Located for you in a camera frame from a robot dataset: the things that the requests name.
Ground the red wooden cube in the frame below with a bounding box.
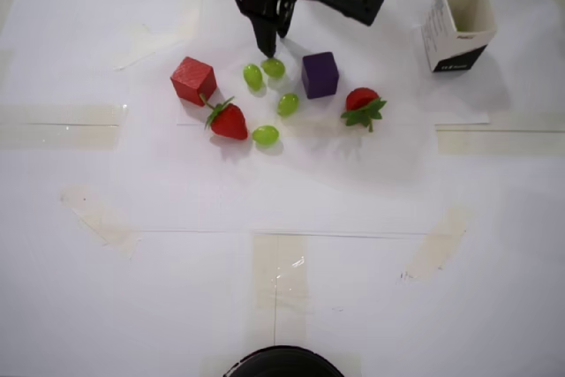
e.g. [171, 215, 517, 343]
[169, 56, 218, 108]

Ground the white paper sheet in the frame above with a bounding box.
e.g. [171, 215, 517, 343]
[176, 0, 491, 126]

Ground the green plastic grape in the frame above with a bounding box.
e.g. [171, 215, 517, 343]
[251, 124, 281, 147]
[260, 57, 286, 79]
[276, 93, 301, 118]
[243, 63, 265, 92]

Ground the purple wooden cube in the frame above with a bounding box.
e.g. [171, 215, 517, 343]
[301, 51, 340, 100]

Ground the white and black carton box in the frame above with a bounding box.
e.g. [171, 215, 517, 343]
[418, 0, 498, 74]

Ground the red plastic strawberry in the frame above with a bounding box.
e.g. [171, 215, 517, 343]
[340, 87, 388, 133]
[199, 93, 249, 141]

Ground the black round object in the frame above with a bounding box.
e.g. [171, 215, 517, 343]
[223, 344, 344, 377]

